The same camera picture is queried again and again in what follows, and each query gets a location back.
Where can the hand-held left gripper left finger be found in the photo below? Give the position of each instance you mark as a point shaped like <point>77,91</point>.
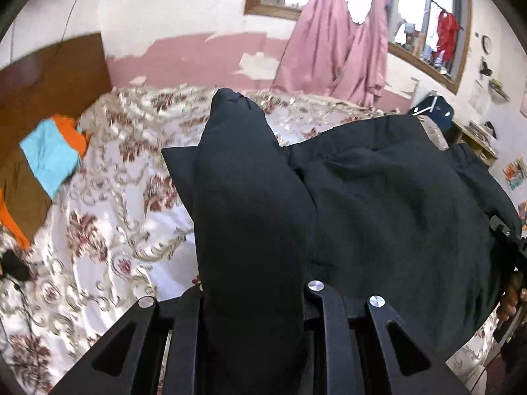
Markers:
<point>185,337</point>

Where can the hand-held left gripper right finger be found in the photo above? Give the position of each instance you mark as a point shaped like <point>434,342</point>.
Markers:
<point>329,321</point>

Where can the black garment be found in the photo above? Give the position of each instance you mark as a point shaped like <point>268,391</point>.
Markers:
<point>370,193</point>

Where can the person's right hand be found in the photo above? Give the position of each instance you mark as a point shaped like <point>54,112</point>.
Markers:
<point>509,300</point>

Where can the wooden side desk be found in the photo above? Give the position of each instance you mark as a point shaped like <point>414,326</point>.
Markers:
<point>477,138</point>

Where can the floral bed blanket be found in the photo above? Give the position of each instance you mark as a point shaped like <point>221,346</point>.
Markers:
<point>115,222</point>

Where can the dark blue bag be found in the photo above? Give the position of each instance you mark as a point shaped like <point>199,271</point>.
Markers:
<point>434,111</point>

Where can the small black device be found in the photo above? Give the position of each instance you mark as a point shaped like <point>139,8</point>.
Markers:
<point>13,265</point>

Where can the red hanging garment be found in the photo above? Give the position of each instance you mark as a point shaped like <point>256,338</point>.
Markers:
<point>446,33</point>

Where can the brown cloth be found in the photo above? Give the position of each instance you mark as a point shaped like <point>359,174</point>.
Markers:
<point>20,189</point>

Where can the blue and orange cloth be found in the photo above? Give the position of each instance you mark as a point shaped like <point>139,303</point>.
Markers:
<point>51,152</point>

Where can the pink curtain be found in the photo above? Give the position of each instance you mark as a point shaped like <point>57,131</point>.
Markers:
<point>317,41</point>
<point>370,49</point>

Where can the wooden headboard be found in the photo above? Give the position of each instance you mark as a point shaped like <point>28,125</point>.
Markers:
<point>53,78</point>

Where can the colourful wall poster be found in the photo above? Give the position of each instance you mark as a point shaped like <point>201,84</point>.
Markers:
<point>515,173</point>

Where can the small wall shelf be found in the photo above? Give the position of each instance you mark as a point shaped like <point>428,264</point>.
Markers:
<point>499,88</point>

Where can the round wall clock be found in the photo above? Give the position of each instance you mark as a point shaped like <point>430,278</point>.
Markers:
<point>486,44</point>

